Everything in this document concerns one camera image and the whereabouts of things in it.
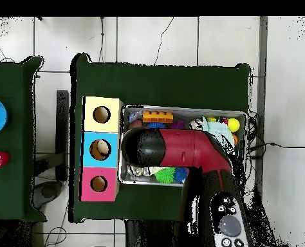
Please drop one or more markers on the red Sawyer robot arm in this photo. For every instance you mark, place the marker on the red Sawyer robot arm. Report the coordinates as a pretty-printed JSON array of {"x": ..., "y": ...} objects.
[{"x": 183, "y": 149}]

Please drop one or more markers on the silver mesh bin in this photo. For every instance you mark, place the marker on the silver mesh bin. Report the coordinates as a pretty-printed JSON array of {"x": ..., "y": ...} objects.
[{"x": 187, "y": 111}]

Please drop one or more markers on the wooden three-hole box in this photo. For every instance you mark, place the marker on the wooden three-hole box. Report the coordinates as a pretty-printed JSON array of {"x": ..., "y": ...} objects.
[{"x": 90, "y": 159}]

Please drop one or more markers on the blue spiky rubber ball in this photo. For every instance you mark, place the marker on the blue spiky rubber ball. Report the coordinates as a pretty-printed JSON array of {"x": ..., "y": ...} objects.
[
  {"x": 156, "y": 125},
  {"x": 180, "y": 175}
]

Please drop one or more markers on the orange building brick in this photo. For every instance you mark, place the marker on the orange building brick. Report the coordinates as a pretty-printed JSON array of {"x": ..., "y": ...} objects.
[{"x": 157, "y": 117}]

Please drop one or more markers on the brown toy ball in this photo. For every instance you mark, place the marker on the brown toy ball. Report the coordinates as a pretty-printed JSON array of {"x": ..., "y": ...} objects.
[{"x": 135, "y": 125}]

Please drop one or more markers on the purple spiky rubber ball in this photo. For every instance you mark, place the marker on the purple spiky rubber ball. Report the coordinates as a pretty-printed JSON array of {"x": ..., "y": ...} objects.
[{"x": 178, "y": 125}]

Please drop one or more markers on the green spiky rubber ball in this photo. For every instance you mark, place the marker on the green spiky rubber ball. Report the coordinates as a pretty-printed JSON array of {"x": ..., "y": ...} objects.
[{"x": 165, "y": 175}]

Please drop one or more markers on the dark green tablecloth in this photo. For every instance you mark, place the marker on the dark green tablecloth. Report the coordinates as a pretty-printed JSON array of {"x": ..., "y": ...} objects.
[
  {"x": 8, "y": 193},
  {"x": 155, "y": 85}
]

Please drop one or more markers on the mint green cloth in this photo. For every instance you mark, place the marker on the mint green cloth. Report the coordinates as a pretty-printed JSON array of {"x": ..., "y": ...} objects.
[{"x": 216, "y": 130}]

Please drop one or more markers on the yellow ball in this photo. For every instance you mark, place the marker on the yellow ball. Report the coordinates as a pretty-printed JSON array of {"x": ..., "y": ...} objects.
[{"x": 233, "y": 125}]

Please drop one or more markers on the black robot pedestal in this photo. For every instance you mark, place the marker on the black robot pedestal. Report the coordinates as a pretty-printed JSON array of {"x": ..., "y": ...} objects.
[{"x": 147, "y": 236}]

